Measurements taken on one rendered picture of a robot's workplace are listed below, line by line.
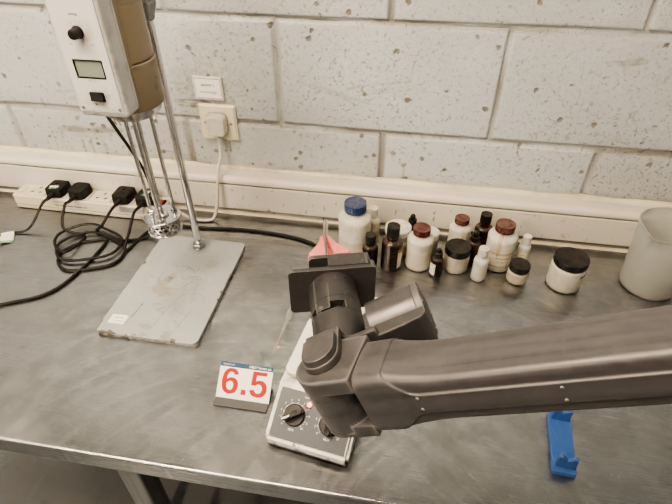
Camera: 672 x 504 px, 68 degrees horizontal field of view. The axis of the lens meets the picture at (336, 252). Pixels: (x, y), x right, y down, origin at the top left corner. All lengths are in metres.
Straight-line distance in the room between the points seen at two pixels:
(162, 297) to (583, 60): 0.92
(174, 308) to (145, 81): 0.43
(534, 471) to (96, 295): 0.86
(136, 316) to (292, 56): 0.60
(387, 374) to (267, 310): 0.61
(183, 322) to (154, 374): 0.11
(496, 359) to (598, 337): 0.07
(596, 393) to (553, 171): 0.84
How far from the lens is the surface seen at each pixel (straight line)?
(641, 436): 0.95
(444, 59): 1.05
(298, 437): 0.79
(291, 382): 0.80
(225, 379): 0.87
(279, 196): 1.19
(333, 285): 0.56
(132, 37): 0.82
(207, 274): 1.08
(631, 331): 0.38
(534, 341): 0.39
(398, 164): 1.15
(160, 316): 1.02
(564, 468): 0.85
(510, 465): 0.84
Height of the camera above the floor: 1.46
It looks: 39 degrees down
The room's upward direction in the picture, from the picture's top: straight up
